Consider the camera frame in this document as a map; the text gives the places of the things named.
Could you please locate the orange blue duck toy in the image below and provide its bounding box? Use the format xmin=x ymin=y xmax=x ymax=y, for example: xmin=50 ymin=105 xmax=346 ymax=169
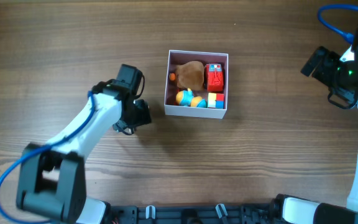
xmin=175 ymin=88 xmax=207 ymax=108

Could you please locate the brown plush toy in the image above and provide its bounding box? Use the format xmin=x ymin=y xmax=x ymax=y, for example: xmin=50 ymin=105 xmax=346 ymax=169
xmin=168 ymin=61 xmax=204 ymax=91

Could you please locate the colourful 2x2 puzzle cube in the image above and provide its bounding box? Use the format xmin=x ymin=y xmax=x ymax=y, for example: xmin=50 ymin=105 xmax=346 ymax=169
xmin=207 ymin=93 xmax=224 ymax=109

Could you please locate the red toy fire truck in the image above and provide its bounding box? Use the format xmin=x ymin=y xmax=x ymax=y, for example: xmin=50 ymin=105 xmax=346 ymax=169
xmin=204 ymin=63 xmax=224 ymax=93

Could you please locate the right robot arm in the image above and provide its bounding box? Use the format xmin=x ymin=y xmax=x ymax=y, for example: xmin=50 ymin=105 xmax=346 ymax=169
xmin=269 ymin=26 xmax=358 ymax=223

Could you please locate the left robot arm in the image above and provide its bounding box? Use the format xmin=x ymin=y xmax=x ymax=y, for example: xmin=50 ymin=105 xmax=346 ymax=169
xmin=16 ymin=64 xmax=151 ymax=223

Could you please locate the white box pink interior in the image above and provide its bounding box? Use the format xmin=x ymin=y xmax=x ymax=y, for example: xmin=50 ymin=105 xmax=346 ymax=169
xmin=164 ymin=50 xmax=229 ymax=119

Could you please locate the left blue cable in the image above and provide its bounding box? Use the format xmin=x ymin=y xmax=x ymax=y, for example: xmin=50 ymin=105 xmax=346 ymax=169
xmin=0 ymin=90 xmax=96 ymax=224

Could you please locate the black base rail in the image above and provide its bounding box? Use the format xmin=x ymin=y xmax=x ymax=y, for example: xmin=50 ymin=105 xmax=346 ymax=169
xmin=107 ymin=203 xmax=286 ymax=224

